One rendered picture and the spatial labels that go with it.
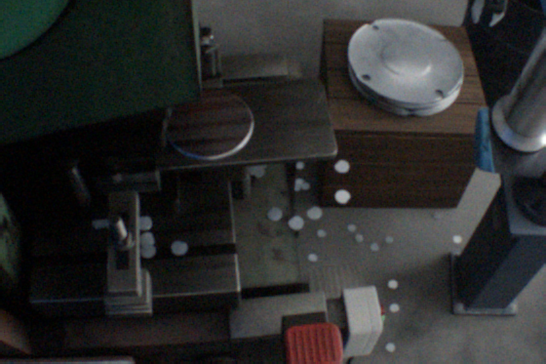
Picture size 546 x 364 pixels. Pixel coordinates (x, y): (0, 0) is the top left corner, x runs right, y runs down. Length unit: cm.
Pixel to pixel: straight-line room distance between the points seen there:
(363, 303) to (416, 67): 76
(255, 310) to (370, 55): 83
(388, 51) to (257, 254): 78
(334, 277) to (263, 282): 56
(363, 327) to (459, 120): 74
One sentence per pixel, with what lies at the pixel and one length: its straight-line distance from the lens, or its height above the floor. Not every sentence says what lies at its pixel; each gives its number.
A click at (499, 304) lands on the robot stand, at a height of 5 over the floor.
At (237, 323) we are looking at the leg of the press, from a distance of 89.
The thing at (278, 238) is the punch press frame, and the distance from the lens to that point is 94.
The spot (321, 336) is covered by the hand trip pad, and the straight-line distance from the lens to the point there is 76.
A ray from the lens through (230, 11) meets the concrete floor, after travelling 223.
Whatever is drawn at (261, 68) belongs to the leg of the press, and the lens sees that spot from 115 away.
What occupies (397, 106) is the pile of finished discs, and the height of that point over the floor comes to 37.
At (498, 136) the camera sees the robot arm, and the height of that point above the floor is 68.
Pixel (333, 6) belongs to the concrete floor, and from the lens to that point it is 227.
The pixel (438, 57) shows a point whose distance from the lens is 158.
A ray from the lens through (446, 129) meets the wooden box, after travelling 149.
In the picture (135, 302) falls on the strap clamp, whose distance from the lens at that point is 82.
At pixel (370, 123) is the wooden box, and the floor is 35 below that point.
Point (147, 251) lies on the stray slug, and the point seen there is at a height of 71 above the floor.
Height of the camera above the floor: 148
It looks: 55 degrees down
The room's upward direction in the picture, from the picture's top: 1 degrees clockwise
